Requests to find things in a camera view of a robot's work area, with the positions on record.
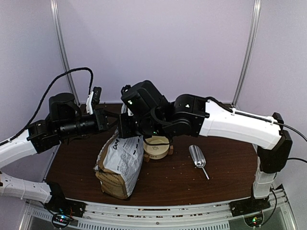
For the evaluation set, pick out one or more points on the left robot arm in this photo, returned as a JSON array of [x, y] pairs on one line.
[[64, 121]]

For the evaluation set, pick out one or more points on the front aluminium rail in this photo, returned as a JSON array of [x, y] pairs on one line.
[[210, 216]]

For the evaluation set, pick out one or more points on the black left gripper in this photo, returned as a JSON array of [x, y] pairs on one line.
[[100, 116]]

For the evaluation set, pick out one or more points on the left aluminium frame post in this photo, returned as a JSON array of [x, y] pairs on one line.
[[62, 49]]

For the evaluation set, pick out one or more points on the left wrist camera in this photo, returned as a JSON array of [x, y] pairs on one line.
[[93, 99]]

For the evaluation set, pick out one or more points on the cream pet bowl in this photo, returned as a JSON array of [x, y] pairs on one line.
[[156, 141]]

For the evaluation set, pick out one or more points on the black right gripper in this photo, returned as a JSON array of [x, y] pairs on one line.
[[124, 132]]

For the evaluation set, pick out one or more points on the dog food bag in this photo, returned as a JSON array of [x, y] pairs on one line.
[[118, 165]]

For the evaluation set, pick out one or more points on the aluminium frame post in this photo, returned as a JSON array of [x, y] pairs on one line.
[[62, 49], [255, 20]]

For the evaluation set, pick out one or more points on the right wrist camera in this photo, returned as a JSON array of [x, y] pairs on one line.
[[125, 89]]

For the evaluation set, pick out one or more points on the wooden bowl stand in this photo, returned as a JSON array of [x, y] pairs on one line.
[[170, 149]]

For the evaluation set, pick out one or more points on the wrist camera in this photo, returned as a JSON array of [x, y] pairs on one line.
[[125, 89], [93, 99]]

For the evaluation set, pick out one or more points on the right aluminium frame post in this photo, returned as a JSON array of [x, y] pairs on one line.
[[255, 20]]

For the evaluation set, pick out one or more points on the metal food scoop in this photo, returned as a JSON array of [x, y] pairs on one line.
[[198, 158]]

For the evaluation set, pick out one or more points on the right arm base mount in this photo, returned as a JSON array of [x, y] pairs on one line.
[[248, 205]]

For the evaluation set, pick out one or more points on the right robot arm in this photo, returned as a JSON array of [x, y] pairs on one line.
[[151, 114]]

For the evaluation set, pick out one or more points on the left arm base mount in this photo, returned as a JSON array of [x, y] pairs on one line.
[[66, 206]]

